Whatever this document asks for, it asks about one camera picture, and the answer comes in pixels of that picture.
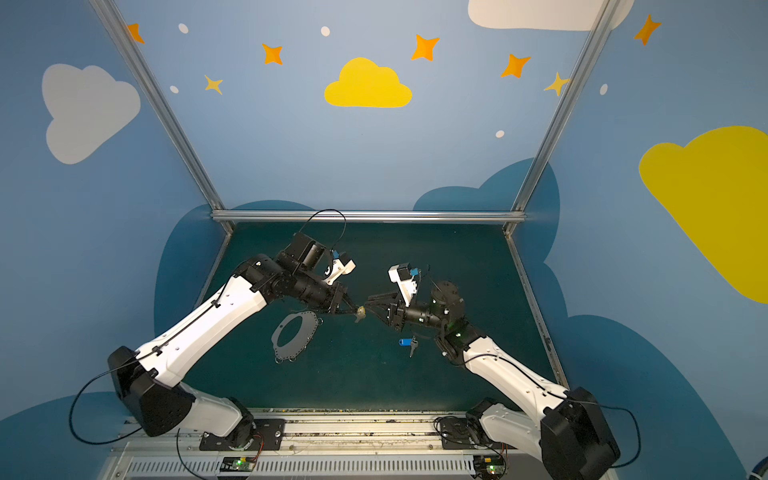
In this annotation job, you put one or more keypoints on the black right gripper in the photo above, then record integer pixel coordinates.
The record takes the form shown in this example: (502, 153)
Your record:
(396, 312)

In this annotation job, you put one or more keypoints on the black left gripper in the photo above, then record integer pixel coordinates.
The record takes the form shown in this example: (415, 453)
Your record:
(335, 298)

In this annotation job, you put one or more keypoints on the yellow key tag with ring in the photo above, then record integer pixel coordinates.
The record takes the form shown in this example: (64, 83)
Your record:
(360, 314)

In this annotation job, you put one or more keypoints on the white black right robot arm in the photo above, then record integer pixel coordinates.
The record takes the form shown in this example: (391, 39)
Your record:
(565, 430)

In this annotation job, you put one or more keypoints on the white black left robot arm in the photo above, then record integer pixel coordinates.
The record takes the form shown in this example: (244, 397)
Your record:
(149, 380)

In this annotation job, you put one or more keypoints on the blue key tag with key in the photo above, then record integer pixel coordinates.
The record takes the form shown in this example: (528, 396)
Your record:
(411, 344)

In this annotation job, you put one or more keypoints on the green table mat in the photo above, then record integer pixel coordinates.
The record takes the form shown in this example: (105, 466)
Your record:
(361, 365)

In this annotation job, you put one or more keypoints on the right green circuit board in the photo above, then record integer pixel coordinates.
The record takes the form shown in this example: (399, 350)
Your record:
(489, 467)

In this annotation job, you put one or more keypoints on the green circuit board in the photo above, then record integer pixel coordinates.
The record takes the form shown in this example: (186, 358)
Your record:
(243, 465)
(489, 467)

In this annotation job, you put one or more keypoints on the left green circuit board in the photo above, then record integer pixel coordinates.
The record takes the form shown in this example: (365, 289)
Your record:
(243, 465)

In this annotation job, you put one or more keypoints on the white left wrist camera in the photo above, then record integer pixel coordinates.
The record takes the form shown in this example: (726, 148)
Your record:
(341, 264)

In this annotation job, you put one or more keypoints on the grey ring-shaped metal plate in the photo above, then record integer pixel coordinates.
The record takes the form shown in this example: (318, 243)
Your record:
(293, 334)

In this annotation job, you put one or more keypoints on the aluminium frame back rail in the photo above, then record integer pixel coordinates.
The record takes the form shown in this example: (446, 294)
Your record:
(421, 217)

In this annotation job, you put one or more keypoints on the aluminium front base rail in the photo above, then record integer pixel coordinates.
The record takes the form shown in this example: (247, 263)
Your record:
(318, 445)

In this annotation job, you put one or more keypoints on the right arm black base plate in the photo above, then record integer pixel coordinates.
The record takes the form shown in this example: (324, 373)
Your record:
(459, 433)

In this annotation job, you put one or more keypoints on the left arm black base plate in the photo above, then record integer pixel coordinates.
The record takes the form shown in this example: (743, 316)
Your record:
(267, 433)

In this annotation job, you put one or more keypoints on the aluminium frame left post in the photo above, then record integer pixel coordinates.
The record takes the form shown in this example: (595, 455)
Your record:
(114, 24)

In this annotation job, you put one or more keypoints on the aluminium frame post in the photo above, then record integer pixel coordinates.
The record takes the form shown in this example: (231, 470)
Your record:
(114, 24)
(584, 65)

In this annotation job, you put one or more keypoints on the aluminium frame right post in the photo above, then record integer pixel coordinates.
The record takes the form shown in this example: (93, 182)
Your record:
(584, 65)

